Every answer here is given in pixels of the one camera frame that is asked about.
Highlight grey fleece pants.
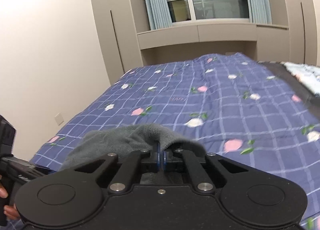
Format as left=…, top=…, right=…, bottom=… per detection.
left=59, top=124, right=206, bottom=171

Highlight person's left hand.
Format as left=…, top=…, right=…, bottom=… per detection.
left=0, top=184, right=20, bottom=220

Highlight blue plaid floral bedspread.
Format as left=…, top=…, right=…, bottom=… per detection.
left=31, top=53, right=319, bottom=229

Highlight white patterned pillow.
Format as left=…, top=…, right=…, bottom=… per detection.
left=284, top=62, right=320, bottom=97

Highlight beige built-in wardrobe unit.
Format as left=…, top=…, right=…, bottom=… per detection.
left=91, top=0, right=318, bottom=83

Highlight white wall socket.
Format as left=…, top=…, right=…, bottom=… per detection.
left=54, top=113, right=64, bottom=126

